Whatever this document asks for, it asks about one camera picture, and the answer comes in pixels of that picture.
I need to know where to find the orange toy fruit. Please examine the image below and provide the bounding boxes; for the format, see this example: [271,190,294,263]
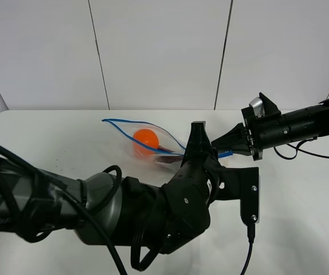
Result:
[133,128,160,158]

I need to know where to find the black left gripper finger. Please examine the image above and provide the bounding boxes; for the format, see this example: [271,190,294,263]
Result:
[183,121,218,160]

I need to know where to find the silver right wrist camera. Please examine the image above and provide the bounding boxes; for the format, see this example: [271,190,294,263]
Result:
[249,97,265,118]

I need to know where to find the dark purple toy eggplant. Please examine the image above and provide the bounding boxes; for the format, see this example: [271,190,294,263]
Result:
[152,146,185,166]

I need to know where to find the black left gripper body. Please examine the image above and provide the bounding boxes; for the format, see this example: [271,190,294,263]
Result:
[160,146,219,254]

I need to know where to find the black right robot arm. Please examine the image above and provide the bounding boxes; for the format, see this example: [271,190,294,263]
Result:
[212,93,329,160]

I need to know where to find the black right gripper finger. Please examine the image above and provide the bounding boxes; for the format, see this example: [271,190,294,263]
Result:
[211,123,248,148]
[224,144,252,156]

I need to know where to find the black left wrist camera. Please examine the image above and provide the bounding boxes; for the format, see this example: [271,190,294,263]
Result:
[213,166,260,226]

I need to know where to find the clear zip bag blue seal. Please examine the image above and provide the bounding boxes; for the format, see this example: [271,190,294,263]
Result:
[101,118,233,170]

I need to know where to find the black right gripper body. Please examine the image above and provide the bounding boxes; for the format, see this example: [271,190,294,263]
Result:
[241,93,285,160]

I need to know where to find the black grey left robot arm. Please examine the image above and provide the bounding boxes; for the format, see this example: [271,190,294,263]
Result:
[0,123,219,256]

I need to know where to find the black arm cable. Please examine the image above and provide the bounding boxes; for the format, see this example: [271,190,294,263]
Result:
[272,137,329,160]
[0,136,165,275]

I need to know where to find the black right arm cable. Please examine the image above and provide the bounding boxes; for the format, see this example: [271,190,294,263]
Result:
[272,137,329,160]

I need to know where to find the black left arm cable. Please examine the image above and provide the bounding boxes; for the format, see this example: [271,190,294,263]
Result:
[0,136,165,275]

